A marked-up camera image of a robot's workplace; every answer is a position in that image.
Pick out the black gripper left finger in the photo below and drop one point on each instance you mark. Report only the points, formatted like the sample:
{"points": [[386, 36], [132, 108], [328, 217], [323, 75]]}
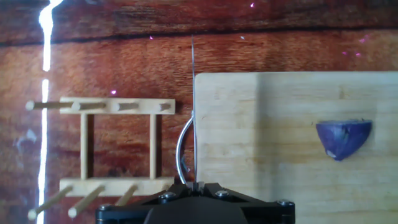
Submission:
{"points": [[175, 191]]}

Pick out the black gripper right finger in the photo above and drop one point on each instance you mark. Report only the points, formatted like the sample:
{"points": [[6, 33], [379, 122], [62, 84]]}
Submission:
{"points": [[214, 190]]}

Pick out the steel kitchen knife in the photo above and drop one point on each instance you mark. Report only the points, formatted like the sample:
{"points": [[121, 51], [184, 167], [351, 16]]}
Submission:
{"points": [[195, 140]]}

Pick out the bamboo cutting board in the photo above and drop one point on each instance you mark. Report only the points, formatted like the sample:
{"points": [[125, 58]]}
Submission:
{"points": [[264, 124]]}

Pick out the wooden peg rack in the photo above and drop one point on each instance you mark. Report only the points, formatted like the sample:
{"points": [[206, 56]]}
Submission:
{"points": [[102, 105]]}

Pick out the purple onion wedge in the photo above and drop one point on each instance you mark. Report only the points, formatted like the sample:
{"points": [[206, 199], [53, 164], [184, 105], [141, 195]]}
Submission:
{"points": [[343, 140]]}

